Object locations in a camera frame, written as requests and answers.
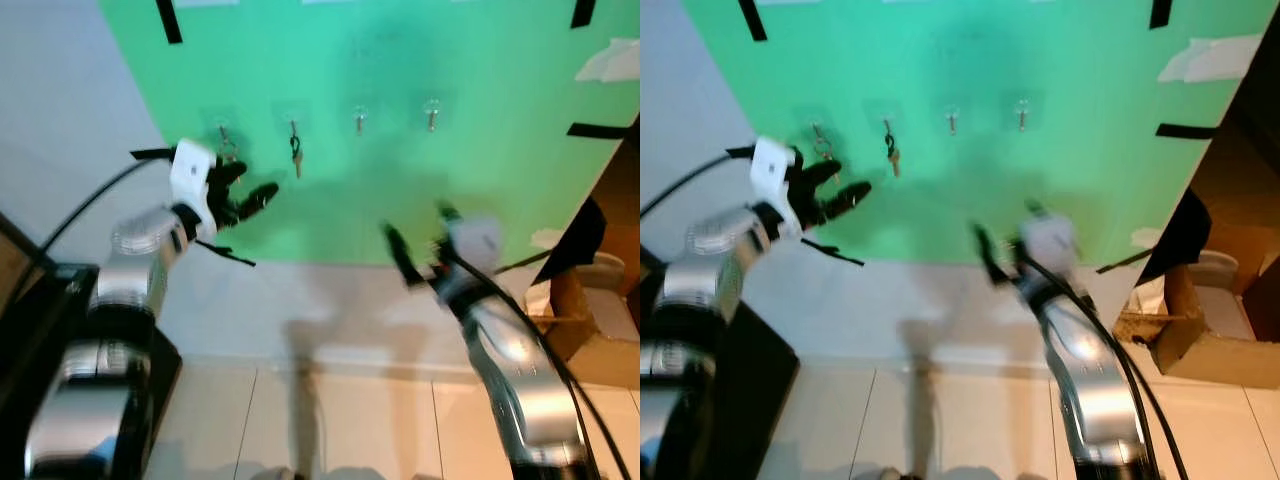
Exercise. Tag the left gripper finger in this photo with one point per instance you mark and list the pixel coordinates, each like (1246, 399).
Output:
(820, 171)
(230, 172)
(847, 197)
(260, 197)

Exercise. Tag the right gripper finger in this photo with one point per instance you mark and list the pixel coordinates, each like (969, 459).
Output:
(448, 213)
(1036, 210)
(405, 258)
(992, 255)

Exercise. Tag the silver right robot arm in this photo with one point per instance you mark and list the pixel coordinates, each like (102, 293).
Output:
(515, 370)
(1095, 370)

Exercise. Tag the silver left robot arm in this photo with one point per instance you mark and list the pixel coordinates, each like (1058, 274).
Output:
(120, 290)
(700, 290)

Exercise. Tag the black cloth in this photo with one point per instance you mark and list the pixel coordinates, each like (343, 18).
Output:
(580, 240)
(1180, 240)

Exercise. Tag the white bucket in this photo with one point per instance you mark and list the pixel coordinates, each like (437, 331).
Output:
(605, 275)
(1225, 290)

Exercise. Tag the long black tape strip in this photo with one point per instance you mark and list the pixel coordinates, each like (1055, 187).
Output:
(752, 20)
(169, 20)

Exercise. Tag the brown cardboard box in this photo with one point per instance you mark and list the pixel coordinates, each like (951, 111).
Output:
(590, 350)
(1210, 360)

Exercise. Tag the level black tape strip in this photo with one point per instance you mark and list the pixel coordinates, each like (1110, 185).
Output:
(598, 130)
(1186, 130)

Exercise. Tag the brown wooden cabinet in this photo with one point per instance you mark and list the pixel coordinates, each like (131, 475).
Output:
(1250, 150)
(625, 200)

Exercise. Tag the white paper sheet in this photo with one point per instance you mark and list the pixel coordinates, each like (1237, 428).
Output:
(1210, 60)
(612, 62)

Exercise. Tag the short black tape strip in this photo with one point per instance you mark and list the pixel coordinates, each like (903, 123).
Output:
(1160, 12)
(583, 12)

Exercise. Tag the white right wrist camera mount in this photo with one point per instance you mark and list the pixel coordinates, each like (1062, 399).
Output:
(475, 242)
(1050, 242)

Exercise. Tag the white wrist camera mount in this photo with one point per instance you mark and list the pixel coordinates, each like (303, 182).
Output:
(190, 170)
(475, 242)
(772, 168)
(1050, 242)

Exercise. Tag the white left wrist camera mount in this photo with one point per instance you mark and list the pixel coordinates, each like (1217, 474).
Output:
(772, 168)
(190, 170)

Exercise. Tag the clear adhesive wall hook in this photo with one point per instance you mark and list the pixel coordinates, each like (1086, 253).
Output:
(815, 122)
(221, 122)
(886, 118)
(360, 118)
(293, 118)
(952, 118)
(432, 112)
(1022, 112)

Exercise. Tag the green wall board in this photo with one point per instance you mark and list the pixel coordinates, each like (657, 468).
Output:
(1000, 60)
(400, 60)

